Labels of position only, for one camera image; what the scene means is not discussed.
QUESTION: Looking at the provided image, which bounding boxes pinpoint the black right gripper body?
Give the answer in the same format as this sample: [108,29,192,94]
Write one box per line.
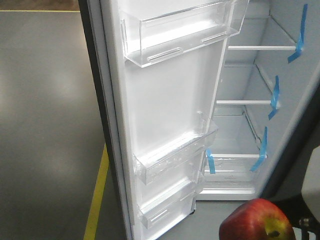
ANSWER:
[292,212,320,240]

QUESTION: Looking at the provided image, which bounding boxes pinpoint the red yellow apple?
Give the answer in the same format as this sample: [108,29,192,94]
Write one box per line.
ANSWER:
[218,198,296,240]

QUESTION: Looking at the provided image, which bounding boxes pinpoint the fridge body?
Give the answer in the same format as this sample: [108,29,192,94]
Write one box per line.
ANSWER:
[197,0,320,201]

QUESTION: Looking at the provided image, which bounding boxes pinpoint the fridge door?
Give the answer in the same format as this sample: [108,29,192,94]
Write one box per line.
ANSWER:
[77,0,251,240]

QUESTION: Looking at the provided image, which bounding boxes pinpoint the lower right blue tape strip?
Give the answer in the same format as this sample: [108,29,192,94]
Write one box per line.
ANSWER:
[250,126,268,172]

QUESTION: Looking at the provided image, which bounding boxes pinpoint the blue tape strip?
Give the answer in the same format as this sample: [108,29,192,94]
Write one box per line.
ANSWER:
[287,3,308,64]
[205,148,216,174]
[268,75,280,120]
[250,126,268,172]

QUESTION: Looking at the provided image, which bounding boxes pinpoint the clear crisper drawer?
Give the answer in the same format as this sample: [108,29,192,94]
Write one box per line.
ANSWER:
[204,154,259,183]

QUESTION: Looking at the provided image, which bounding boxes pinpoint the lower left blue tape strip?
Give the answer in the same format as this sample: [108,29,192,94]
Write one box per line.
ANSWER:
[205,148,216,174]

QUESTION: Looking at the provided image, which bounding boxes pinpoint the middle blue tape strip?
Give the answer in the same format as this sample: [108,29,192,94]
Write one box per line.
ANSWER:
[268,75,280,120]

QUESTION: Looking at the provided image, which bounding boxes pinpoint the lower clear door bin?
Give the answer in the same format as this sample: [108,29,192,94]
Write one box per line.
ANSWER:
[137,171,205,229]

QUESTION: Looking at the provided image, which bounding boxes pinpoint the clear door bin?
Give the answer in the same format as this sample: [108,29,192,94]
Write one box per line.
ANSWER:
[119,0,249,68]
[133,111,218,185]
[137,171,205,229]

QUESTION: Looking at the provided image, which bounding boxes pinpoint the middle clear door bin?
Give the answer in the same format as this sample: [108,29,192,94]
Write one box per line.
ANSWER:
[133,111,218,185]

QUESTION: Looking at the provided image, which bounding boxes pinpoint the top blue tape strip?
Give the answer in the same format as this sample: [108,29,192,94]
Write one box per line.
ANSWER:
[287,3,308,64]

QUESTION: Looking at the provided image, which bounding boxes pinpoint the upper clear door bin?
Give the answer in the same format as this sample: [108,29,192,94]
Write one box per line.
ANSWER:
[119,0,249,68]

